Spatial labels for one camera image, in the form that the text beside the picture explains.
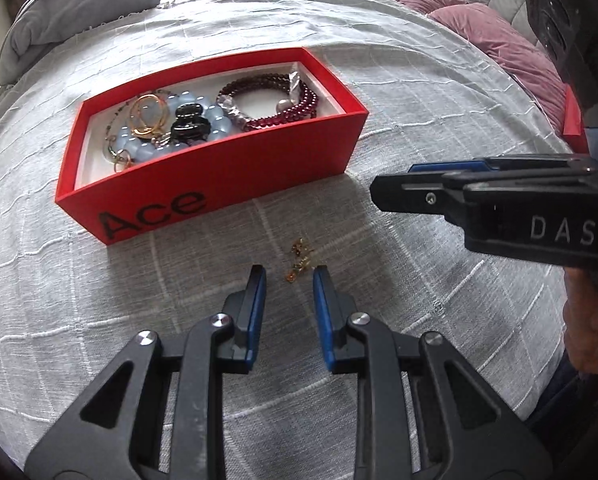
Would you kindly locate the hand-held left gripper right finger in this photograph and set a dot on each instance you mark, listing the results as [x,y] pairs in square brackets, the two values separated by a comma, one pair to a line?
[324,310]

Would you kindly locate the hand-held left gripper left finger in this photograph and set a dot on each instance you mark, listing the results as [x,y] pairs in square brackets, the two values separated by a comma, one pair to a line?
[258,310]

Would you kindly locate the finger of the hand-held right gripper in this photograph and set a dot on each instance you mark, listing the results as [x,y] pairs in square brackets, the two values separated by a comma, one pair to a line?
[454,165]
[409,195]

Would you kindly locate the small gold earring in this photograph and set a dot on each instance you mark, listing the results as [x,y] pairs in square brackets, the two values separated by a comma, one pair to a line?
[299,266]
[300,246]

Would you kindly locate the red cardboard box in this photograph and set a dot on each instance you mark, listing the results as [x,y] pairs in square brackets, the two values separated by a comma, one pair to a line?
[279,160]

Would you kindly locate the grey pearl pendant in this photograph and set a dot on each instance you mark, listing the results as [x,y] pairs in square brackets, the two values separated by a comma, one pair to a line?
[283,106]

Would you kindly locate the gold hoop earring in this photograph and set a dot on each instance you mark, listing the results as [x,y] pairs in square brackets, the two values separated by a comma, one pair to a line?
[135,110]
[156,135]

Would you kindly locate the person's right hand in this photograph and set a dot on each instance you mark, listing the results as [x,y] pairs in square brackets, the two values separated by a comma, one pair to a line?
[581,320]

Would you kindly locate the grey checked bedspread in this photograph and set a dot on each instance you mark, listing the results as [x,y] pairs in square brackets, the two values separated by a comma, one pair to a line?
[429,85]

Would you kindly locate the red box lid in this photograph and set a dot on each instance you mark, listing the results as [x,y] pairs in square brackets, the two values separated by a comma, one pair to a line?
[574,120]

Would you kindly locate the grey folded pillow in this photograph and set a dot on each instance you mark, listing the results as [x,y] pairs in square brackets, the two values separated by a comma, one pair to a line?
[79,5]

